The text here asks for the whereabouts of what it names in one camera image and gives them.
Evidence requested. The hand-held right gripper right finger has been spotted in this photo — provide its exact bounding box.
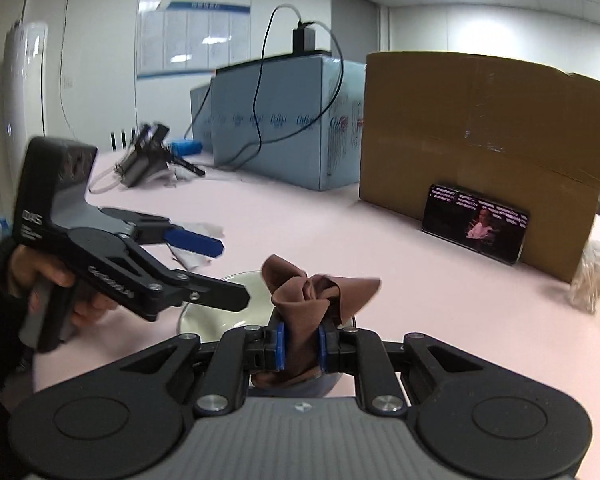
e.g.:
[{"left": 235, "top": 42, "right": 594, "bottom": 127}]
[{"left": 317, "top": 324, "right": 490, "bottom": 416}]

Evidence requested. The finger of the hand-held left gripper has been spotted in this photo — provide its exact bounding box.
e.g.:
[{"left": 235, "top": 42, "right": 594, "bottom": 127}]
[
  {"left": 122, "top": 245, "right": 251, "bottom": 322},
  {"left": 102, "top": 206, "right": 225, "bottom": 258}
]

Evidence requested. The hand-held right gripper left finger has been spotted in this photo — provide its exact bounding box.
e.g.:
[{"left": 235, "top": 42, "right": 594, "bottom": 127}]
[{"left": 114, "top": 324, "right": 287, "bottom": 413}]

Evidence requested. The brown cloth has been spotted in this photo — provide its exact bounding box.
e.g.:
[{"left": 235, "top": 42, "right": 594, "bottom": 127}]
[{"left": 252, "top": 254, "right": 382, "bottom": 390}]

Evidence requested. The person's left hand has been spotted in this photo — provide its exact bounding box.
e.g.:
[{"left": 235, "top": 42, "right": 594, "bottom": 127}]
[{"left": 7, "top": 249, "right": 120, "bottom": 330}]

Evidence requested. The white tall appliance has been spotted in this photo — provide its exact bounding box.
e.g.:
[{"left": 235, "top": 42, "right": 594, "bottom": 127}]
[{"left": 2, "top": 20, "right": 48, "bottom": 181}]

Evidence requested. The black device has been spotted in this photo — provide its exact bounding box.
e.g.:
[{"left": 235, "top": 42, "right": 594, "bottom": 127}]
[{"left": 117, "top": 121, "right": 206, "bottom": 188}]

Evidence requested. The small blue box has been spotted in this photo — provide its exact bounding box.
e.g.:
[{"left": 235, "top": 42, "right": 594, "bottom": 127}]
[{"left": 170, "top": 139, "right": 203, "bottom": 157}]

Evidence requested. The light blue printed carton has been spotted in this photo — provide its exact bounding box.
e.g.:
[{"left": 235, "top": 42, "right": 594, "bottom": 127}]
[{"left": 211, "top": 55, "right": 367, "bottom": 192}]

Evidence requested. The black smartphone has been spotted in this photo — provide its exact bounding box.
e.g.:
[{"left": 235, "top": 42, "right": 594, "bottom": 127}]
[{"left": 421, "top": 183, "right": 530, "bottom": 267}]

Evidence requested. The black charger adapter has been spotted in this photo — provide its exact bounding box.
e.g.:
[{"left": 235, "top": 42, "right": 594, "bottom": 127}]
[{"left": 292, "top": 20, "right": 317, "bottom": 55}]

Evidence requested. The large brown cardboard box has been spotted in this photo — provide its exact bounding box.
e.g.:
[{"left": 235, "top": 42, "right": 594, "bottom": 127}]
[{"left": 358, "top": 51, "right": 600, "bottom": 283}]

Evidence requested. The grey window blind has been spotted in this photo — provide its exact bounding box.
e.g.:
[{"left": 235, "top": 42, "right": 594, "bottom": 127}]
[{"left": 330, "top": 0, "right": 391, "bottom": 61}]

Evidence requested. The clear cotton swab jar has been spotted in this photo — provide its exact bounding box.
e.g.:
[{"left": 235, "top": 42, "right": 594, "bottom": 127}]
[{"left": 567, "top": 240, "right": 600, "bottom": 316}]

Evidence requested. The black charger cable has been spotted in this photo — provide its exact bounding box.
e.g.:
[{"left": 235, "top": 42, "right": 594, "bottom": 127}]
[{"left": 180, "top": 4, "right": 346, "bottom": 171}]

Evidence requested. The blue header wall poster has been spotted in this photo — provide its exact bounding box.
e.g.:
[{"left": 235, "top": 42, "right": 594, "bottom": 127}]
[{"left": 136, "top": 0, "right": 251, "bottom": 81}]

